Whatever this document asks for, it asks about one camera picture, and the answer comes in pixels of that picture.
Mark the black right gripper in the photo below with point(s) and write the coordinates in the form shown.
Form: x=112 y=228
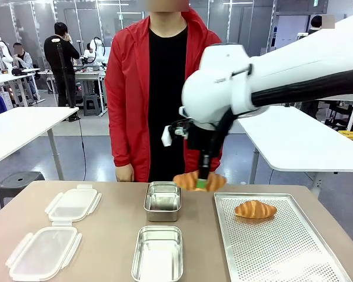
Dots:
x=200 y=138

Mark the golden croissant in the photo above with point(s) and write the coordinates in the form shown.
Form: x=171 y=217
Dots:
x=185 y=180
x=254 y=209

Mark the clear plastic clip lid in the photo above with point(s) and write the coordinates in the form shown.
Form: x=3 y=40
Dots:
x=72 y=204
x=42 y=254

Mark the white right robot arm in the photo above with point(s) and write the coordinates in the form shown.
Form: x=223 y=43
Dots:
x=282 y=67

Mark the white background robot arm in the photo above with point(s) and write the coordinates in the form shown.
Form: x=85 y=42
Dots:
x=94 y=51
x=0 y=54

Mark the person's right forearm red sleeve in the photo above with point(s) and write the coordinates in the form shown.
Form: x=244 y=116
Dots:
x=121 y=138

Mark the stainless steel container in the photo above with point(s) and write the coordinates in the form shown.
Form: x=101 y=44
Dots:
x=162 y=202
x=157 y=254

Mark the person's right hand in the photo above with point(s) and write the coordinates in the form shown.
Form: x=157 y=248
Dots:
x=124 y=173

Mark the person in red jacket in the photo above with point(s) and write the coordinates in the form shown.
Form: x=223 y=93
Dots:
x=164 y=88

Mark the white table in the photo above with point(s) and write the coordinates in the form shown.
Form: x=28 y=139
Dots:
x=300 y=141
x=20 y=129

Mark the perforated metal baking tray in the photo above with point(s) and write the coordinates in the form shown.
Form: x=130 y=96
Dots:
x=279 y=246

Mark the grey step stool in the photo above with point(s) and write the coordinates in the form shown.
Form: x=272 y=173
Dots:
x=93 y=104

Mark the black tripod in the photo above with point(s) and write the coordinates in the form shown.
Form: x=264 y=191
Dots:
x=65 y=76

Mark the standing person in black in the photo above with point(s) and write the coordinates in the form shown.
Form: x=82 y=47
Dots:
x=61 y=61

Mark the background person dark hair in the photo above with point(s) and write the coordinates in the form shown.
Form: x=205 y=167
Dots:
x=317 y=23

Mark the grey plastic stool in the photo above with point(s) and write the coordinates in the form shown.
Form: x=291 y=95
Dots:
x=17 y=183

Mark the seated person grey top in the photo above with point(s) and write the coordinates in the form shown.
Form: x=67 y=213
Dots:
x=23 y=60

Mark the white background workbench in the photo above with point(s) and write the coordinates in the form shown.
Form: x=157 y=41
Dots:
x=9 y=77

